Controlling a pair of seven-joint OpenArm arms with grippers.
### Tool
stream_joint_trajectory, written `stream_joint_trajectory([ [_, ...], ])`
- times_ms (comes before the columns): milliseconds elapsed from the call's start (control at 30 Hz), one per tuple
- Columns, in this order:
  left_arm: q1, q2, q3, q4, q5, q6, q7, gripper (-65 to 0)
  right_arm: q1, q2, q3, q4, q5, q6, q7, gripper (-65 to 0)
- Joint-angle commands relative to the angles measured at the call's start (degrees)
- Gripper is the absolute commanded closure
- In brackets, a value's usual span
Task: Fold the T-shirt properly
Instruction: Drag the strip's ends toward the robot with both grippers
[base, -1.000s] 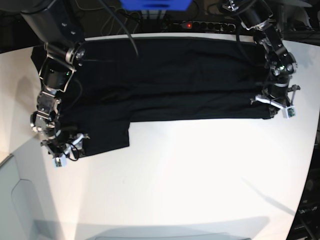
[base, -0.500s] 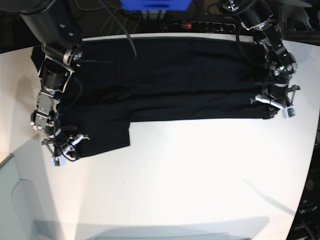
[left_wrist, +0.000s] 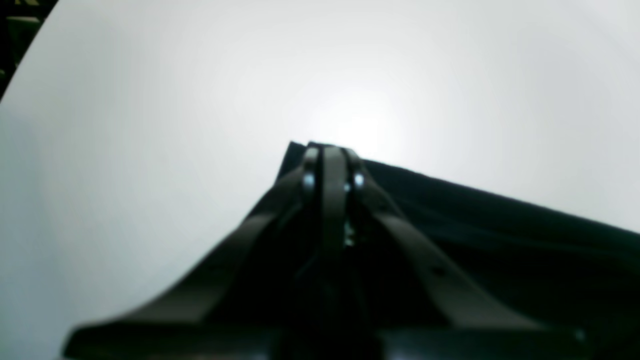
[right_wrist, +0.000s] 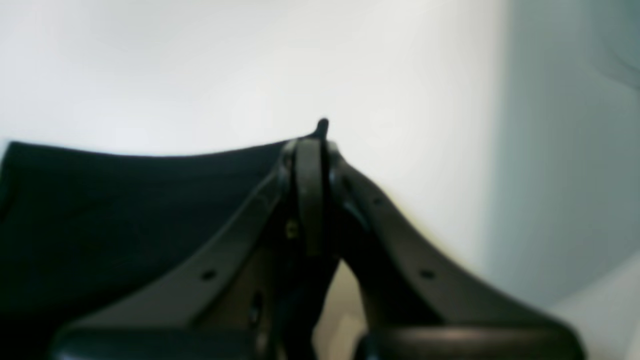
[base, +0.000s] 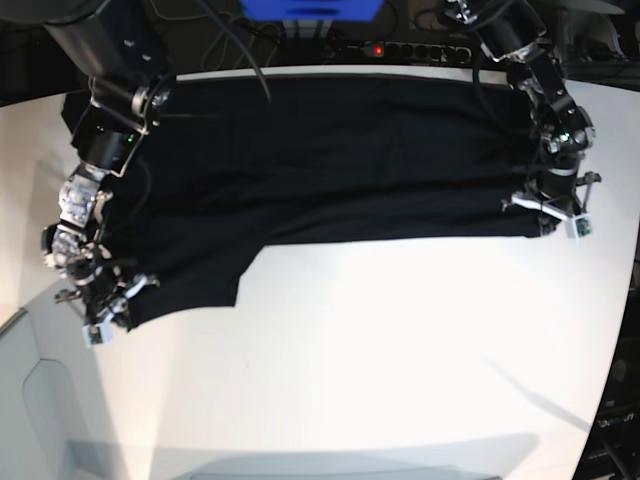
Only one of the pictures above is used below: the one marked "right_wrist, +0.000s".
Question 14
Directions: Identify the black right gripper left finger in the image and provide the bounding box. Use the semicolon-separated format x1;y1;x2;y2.
50;137;323;360

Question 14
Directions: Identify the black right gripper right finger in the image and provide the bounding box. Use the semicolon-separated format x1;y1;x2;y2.
325;142;586;360

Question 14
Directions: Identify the black T-shirt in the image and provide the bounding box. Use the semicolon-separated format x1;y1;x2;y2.
0;118;331;360

